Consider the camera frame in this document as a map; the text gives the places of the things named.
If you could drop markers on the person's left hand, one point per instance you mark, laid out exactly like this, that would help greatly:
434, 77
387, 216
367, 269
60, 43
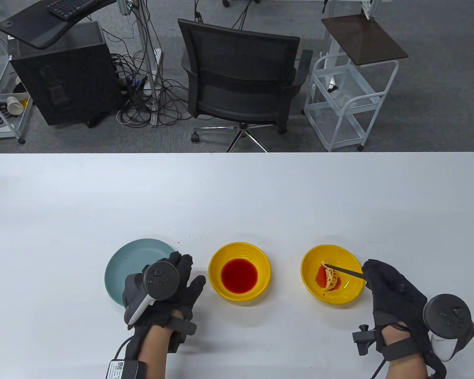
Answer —
185, 292

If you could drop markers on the person's right hand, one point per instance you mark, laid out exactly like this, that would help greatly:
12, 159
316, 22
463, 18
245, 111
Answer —
391, 292

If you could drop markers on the grey white controller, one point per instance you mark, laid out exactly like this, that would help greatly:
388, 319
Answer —
162, 278
446, 316

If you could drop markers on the black chopstick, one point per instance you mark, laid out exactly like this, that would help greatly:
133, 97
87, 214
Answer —
347, 270
353, 273

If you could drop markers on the red soy sauce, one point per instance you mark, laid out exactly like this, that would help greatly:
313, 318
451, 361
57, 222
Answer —
239, 276

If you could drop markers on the pale dumpling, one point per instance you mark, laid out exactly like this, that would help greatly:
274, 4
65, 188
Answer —
331, 281

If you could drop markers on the person's left forearm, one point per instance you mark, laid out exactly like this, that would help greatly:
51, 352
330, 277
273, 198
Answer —
152, 351

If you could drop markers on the person's right forearm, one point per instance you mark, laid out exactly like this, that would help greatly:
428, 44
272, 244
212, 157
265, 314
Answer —
407, 369

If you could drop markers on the yellow sauce bowl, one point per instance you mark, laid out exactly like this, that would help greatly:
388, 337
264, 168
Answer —
221, 256

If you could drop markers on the yellow dumpling bowl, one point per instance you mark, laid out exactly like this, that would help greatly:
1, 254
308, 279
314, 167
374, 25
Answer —
312, 260

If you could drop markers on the teal plate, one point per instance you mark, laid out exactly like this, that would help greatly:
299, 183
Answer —
122, 268

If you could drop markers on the black box with white label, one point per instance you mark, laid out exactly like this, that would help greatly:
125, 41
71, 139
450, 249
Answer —
122, 369

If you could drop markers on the white rolling cart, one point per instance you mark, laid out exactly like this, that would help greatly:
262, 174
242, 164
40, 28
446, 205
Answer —
339, 130

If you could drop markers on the black office chair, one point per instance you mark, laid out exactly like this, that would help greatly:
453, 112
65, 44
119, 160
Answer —
241, 59

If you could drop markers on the black computer tower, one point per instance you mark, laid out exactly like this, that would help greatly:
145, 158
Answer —
63, 79

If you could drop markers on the white paper cup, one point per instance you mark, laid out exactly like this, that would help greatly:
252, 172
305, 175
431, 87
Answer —
14, 106

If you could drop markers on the brown side table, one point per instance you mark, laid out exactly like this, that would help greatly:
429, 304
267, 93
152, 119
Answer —
363, 39

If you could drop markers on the black keyboard tray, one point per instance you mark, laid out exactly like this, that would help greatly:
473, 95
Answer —
31, 29

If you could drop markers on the black keyboard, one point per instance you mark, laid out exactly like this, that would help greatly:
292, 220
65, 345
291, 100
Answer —
67, 8

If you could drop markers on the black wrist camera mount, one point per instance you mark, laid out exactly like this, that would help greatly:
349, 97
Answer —
183, 327
363, 339

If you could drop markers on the aluminium frame post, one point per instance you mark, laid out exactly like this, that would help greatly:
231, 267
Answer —
146, 39
369, 8

